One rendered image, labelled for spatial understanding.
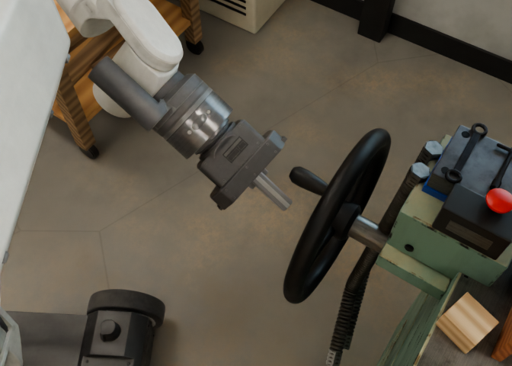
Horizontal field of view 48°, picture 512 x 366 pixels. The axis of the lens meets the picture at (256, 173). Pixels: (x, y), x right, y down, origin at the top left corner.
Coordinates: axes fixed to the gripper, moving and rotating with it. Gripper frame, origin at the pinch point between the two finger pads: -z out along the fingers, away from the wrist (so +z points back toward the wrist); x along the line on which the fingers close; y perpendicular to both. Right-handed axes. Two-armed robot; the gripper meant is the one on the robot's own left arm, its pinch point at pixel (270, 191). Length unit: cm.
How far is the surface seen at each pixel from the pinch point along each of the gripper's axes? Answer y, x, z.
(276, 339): -76, 25, -45
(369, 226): -3.8, -6.0, -15.1
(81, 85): -116, 10, 44
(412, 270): 5.1, -4.6, -19.8
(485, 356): 15.5, -2.0, -28.2
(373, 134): -0.1, -15.0, -5.3
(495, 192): 16.8, -15.7, -15.1
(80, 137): -108, 22, 32
